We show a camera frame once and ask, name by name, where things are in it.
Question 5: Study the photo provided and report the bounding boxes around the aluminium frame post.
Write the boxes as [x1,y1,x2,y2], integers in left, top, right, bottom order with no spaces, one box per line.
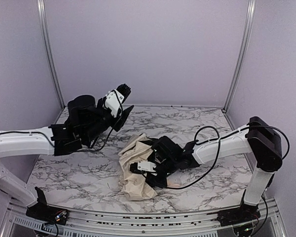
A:
[37,0,65,110]
[222,0,256,114]

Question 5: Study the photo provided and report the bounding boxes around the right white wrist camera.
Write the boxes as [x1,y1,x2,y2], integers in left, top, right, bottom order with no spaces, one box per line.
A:
[130,161,157,176]

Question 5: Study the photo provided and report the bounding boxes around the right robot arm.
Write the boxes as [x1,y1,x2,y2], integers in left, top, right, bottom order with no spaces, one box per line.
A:
[136,117,290,226]

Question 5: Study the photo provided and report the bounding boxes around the right aluminium frame post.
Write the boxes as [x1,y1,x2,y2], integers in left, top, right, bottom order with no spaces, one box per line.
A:
[222,0,256,114]

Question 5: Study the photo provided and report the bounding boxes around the cream and black umbrella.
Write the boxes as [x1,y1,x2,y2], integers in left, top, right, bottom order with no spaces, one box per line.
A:
[117,133,181,202]

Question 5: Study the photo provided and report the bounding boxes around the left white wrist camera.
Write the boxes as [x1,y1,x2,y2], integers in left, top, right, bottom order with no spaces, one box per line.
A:
[103,83,131,118]

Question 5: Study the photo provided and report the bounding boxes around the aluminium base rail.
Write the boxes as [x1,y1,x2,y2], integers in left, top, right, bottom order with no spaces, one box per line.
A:
[0,198,288,237]

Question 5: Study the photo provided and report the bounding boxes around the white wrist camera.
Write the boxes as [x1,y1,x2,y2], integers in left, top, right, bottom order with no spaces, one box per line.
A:
[103,83,131,118]
[130,161,157,176]

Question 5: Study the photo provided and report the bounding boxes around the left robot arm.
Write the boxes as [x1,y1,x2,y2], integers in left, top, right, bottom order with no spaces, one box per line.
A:
[0,89,133,225]

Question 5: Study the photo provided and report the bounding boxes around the left aluminium frame post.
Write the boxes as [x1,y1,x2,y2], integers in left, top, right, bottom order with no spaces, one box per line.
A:
[37,0,65,110]

